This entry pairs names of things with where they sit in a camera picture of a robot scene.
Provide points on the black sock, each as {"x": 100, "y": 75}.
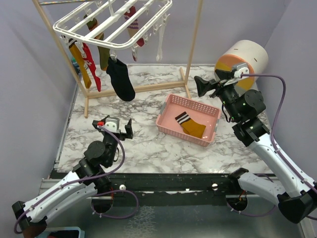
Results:
{"x": 120, "y": 81}

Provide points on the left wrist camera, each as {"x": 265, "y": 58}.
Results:
{"x": 112, "y": 123}

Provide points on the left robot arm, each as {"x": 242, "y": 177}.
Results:
{"x": 86, "y": 179}

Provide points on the teal lidded jar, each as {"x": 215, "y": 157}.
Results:
{"x": 75, "y": 65}

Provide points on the pink plastic basket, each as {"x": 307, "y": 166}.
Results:
{"x": 199, "y": 112}

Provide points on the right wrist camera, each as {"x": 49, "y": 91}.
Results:
{"x": 237, "y": 73}

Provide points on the olive striped sock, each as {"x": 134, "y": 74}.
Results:
{"x": 103, "y": 52}

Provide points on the white plastic clip hanger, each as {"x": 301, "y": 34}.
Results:
{"x": 124, "y": 36}

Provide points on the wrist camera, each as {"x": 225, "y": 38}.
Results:
{"x": 237, "y": 73}
{"x": 112, "y": 123}

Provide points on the maroon beige purple-striped sock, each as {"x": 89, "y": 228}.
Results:
{"x": 133, "y": 28}

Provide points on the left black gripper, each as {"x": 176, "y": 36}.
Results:
{"x": 123, "y": 136}

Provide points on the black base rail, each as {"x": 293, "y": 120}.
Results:
{"x": 169, "y": 189}

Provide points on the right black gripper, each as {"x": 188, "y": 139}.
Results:
{"x": 203, "y": 86}

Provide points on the white round drawer cabinet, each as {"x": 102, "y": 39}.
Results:
{"x": 244, "y": 51}

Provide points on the wooden clothes rack frame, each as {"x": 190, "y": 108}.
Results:
{"x": 114, "y": 16}

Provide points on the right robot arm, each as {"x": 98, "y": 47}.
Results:
{"x": 297, "y": 197}

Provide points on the red patterned sock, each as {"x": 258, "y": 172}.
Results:
{"x": 88, "y": 59}

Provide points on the mustard striped-cuff sock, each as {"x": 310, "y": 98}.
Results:
{"x": 189, "y": 126}

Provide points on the white sock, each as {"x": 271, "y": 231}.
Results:
{"x": 159, "y": 53}

